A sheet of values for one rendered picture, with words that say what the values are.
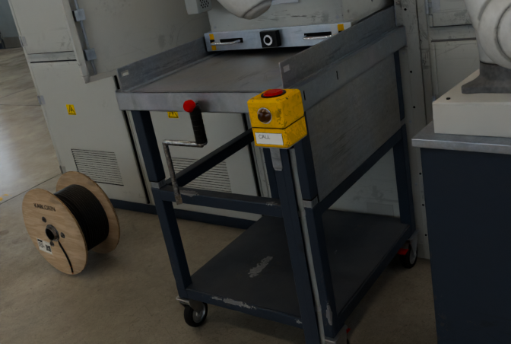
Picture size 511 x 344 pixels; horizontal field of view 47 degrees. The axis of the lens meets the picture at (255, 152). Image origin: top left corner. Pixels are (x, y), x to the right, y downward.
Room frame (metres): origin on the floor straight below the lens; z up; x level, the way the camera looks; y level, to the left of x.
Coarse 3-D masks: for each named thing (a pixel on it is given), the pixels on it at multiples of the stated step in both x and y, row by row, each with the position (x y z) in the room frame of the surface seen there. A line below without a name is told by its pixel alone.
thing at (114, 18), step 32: (64, 0) 1.97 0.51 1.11; (96, 0) 2.04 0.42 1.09; (128, 0) 2.09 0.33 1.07; (160, 0) 2.15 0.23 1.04; (96, 32) 2.03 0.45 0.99; (128, 32) 2.08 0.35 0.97; (160, 32) 2.13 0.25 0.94; (192, 32) 2.19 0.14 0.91; (96, 64) 2.02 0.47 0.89; (128, 64) 2.07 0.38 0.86
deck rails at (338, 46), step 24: (360, 24) 1.68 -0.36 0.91; (384, 24) 1.81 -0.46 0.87; (192, 48) 1.94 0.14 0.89; (312, 48) 1.46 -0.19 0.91; (336, 48) 1.56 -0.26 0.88; (360, 48) 1.66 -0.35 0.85; (120, 72) 1.69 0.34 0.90; (144, 72) 1.76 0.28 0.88; (168, 72) 1.83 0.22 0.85; (288, 72) 1.37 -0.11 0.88; (312, 72) 1.45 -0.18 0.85
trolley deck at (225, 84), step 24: (264, 48) 1.95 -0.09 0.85; (288, 48) 1.87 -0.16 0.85; (384, 48) 1.72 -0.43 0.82; (192, 72) 1.77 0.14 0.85; (216, 72) 1.71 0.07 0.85; (240, 72) 1.64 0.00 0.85; (264, 72) 1.59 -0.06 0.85; (336, 72) 1.48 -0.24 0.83; (360, 72) 1.59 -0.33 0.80; (120, 96) 1.69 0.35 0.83; (144, 96) 1.63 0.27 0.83; (168, 96) 1.58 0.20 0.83; (192, 96) 1.52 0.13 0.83; (216, 96) 1.47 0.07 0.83; (240, 96) 1.42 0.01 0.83; (312, 96) 1.38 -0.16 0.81
